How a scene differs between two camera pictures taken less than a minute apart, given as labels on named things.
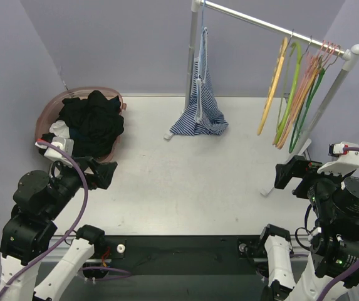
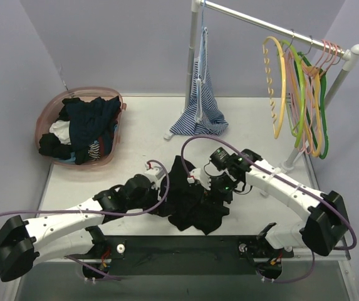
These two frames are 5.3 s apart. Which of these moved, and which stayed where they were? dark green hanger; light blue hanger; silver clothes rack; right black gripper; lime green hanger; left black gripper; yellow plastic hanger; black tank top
Moved: lime green hanger; black tank top; right black gripper; yellow plastic hanger; left black gripper; dark green hanger
Stayed: light blue hanger; silver clothes rack
